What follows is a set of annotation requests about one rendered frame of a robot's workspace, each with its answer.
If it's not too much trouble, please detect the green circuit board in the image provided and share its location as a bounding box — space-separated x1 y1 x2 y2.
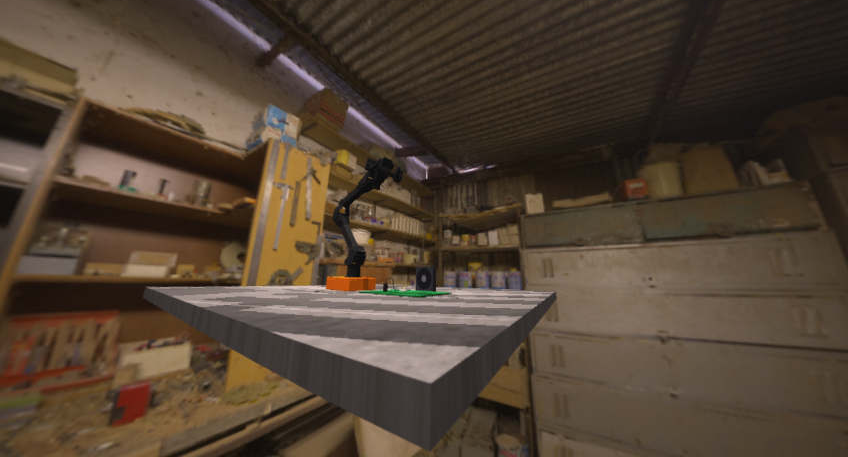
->
359 286 452 298

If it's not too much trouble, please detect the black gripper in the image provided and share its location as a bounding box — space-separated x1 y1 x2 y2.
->
364 157 403 183

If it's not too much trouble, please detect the black computer fan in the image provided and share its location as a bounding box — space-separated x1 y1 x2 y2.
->
416 266 436 292

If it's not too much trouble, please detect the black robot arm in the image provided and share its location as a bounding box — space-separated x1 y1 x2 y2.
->
333 157 394 278

